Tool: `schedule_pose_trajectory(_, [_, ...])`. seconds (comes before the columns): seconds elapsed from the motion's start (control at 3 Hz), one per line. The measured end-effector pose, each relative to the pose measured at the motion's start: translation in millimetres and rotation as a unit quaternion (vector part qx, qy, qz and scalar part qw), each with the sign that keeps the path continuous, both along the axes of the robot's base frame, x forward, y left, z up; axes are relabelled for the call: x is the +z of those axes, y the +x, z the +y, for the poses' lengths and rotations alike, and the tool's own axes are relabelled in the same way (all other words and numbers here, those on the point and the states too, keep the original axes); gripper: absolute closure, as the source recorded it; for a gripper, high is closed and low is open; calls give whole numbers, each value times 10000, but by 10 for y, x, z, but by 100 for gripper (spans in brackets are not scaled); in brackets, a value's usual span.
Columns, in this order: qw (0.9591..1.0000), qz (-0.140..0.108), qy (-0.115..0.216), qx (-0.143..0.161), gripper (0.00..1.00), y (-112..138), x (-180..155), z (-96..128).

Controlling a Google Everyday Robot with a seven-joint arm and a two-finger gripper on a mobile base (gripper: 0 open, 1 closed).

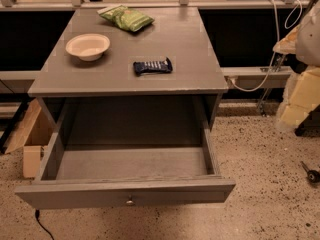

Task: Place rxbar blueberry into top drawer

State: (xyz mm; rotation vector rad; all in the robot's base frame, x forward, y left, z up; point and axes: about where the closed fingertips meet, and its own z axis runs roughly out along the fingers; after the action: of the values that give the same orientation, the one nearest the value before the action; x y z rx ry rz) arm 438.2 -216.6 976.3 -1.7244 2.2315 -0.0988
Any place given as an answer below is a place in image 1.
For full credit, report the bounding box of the grey wooden cabinet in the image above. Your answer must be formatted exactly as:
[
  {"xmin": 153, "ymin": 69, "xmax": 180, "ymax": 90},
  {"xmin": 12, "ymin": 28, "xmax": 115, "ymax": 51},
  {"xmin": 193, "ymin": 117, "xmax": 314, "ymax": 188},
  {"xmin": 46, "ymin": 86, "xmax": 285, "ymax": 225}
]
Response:
[{"xmin": 28, "ymin": 7, "xmax": 227, "ymax": 123}]

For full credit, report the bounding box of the light wooden box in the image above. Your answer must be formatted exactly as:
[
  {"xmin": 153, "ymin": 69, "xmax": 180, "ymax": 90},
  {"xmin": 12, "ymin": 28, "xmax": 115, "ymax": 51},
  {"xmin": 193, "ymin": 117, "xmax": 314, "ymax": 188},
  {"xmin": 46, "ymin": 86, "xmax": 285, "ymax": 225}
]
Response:
[{"xmin": 5, "ymin": 99, "xmax": 53, "ymax": 178}]

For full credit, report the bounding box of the round metal drawer knob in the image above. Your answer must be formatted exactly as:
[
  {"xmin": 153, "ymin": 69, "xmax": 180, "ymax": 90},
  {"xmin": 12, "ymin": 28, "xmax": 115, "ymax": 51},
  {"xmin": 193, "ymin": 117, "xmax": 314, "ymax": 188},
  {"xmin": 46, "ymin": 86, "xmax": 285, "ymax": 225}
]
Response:
[{"xmin": 125, "ymin": 195, "xmax": 135, "ymax": 206}]

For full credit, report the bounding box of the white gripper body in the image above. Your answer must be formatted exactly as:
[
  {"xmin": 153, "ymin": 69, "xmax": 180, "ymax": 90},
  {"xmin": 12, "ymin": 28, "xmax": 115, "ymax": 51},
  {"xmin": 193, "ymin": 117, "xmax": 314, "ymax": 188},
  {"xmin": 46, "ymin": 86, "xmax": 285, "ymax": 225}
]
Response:
[{"xmin": 272, "ymin": 23, "xmax": 320, "ymax": 133}]

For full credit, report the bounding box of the blue rxbar blueberry bar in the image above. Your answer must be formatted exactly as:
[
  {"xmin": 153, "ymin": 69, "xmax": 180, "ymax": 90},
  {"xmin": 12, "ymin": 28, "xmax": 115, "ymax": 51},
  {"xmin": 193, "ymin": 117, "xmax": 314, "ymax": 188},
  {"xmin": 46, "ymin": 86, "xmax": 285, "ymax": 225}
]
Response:
[{"xmin": 133, "ymin": 58, "xmax": 173, "ymax": 76}]

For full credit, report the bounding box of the grey metal rail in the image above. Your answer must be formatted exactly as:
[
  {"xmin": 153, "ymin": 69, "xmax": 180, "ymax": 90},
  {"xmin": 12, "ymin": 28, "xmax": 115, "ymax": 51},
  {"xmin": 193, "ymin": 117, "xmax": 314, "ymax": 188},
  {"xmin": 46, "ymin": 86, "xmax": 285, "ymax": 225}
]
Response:
[{"xmin": 222, "ymin": 66, "xmax": 293, "ymax": 89}]

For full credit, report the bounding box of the green chip bag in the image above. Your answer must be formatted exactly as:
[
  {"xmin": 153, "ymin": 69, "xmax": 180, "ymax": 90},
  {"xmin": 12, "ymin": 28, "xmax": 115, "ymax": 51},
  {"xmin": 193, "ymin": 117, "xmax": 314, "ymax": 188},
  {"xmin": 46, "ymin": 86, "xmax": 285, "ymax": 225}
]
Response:
[{"xmin": 97, "ymin": 5, "xmax": 154, "ymax": 33}]

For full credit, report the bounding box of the black knob tool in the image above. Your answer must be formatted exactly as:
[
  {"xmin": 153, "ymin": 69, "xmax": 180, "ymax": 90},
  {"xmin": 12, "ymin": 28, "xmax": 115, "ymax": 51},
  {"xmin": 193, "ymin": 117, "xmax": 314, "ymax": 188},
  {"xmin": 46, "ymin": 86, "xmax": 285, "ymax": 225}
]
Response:
[{"xmin": 301, "ymin": 162, "xmax": 320, "ymax": 183}]

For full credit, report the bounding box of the open grey top drawer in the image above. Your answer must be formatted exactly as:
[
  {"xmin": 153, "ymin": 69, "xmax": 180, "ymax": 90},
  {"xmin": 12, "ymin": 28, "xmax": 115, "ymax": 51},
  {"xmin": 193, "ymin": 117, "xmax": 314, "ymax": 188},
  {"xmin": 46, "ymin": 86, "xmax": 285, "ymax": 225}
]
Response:
[{"xmin": 15, "ymin": 96, "xmax": 235, "ymax": 209}]

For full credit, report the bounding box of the white paper bowl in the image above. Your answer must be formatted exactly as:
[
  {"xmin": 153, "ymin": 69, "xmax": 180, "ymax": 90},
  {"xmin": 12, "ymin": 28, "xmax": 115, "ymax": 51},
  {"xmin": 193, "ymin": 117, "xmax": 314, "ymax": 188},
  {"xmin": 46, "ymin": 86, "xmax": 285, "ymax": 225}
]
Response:
[{"xmin": 65, "ymin": 34, "xmax": 110, "ymax": 61}]

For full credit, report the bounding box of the black power cable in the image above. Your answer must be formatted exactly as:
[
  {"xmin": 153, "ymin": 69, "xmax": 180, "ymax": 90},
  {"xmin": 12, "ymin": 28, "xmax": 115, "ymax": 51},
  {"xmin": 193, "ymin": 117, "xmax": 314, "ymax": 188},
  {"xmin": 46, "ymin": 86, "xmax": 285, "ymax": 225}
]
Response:
[{"xmin": 34, "ymin": 209, "xmax": 55, "ymax": 240}]

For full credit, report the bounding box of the white cable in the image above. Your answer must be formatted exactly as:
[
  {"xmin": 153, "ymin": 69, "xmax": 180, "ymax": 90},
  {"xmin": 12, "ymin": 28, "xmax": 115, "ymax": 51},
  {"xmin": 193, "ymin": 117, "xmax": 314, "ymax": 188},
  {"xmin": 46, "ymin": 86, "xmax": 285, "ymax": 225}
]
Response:
[{"xmin": 229, "ymin": 0, "xmax": 304, "ymax": 93}]

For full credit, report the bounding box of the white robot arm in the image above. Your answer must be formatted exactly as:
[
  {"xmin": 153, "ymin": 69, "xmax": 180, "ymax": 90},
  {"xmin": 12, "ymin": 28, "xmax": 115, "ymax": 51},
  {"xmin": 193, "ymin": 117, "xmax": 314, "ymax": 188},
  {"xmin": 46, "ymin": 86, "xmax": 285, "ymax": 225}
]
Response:
[{"xmin": 273, "ymin": 1, "xmax": 320, "ymax": 132}]

